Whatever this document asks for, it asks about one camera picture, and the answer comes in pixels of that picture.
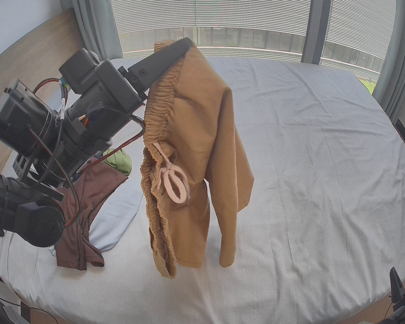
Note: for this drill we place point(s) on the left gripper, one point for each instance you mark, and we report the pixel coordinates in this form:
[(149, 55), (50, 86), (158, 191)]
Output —
[(118, 89)]

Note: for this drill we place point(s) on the tan shorts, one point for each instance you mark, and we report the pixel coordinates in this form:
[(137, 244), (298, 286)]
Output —
[(206, 113)]

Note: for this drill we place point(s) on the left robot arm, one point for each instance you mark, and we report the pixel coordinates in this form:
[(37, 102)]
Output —
[(20, 113)]

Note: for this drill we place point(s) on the bed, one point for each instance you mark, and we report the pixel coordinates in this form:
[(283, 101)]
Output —
[(307, 147)]

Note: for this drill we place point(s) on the green garment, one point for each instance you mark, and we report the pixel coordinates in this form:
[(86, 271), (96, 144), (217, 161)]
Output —
[(116, 162)]

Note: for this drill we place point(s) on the window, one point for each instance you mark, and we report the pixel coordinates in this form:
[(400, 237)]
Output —
[(256, 5)]

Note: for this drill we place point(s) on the brown garment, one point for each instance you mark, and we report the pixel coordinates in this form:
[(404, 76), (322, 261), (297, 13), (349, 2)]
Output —
[(91, 194)]

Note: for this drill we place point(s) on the pale blue garment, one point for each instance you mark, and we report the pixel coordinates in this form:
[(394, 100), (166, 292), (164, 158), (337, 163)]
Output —
[(111, 221)]

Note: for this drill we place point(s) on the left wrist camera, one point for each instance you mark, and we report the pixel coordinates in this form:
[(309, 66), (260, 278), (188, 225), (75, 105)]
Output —
[(79, 68)]

